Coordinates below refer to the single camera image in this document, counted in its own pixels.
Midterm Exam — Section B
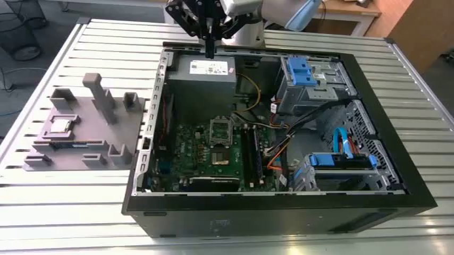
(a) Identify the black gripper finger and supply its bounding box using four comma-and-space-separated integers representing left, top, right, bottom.
164, 1, 211, 59
210, 12, 251, 59

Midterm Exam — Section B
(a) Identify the metal socket cover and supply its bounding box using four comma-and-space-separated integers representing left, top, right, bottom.
210, 116, 234, 147

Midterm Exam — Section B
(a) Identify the silver CPU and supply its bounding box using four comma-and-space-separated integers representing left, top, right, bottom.
48, 118, 75, 133

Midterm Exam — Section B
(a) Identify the CPU socket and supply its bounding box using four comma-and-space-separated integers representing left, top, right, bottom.
208, 147, 234, 167

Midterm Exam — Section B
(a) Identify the grey power supply unit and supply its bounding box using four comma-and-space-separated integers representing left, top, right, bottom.
166, 55, 238, 117

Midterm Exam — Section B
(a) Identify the blue drive latch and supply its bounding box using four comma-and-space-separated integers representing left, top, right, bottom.
287, 57, 318, 87

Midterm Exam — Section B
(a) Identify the wooden desk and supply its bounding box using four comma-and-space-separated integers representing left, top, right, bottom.
316, 0, 383, 37

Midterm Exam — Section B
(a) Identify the silver drive cage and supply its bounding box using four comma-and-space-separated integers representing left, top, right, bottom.
275, 55, 358, 115

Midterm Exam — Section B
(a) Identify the black mesh bin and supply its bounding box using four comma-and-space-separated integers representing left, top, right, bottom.
0, 12, 43, 62
19, 0, 49, 30

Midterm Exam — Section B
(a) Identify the black RAM slot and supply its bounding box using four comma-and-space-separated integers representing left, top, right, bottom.
240, 125, 251, 187

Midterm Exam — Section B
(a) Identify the grey parts rack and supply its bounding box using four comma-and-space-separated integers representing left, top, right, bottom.
21, 73, 149, 172

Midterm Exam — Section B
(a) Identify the green motherboard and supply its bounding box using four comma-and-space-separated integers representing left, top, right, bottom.
152, 116, 280, 192

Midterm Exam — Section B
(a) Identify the wooden cabinet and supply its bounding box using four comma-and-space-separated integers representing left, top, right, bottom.
364, 0, 454, 75

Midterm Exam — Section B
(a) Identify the hard disk in blue carrier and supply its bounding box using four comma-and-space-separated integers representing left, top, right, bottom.
308, 152, 378, 171

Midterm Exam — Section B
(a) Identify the green RAM stick blue label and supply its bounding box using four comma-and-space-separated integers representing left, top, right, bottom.
41, 139, 104, 150

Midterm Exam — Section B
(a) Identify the black graphics card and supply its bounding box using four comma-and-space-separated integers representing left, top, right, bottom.
188, 175, 242, 192

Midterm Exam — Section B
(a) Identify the silver disk bay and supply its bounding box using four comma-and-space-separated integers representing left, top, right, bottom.
291, 152, 405, 192

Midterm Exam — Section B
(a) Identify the black PC case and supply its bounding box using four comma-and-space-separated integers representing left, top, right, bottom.
120, 41, 438, 239

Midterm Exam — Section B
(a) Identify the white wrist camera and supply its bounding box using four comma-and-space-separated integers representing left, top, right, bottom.
220, 0, 264, 17

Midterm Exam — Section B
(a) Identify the yellow wire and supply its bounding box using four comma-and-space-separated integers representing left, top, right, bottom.
234, 73, 263, 114

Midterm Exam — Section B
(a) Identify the black cable bundle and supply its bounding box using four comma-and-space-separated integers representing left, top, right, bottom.
264, 98, 359, 157

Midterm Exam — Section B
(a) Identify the blue wire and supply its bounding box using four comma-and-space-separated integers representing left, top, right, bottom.
332, 127, 354, 160

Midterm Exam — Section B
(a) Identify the orange wire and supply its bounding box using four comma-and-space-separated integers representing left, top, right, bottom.
266, 147, 288, 171

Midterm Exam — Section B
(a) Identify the red wire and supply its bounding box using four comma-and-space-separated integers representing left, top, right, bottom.
346, 134, 360, 158

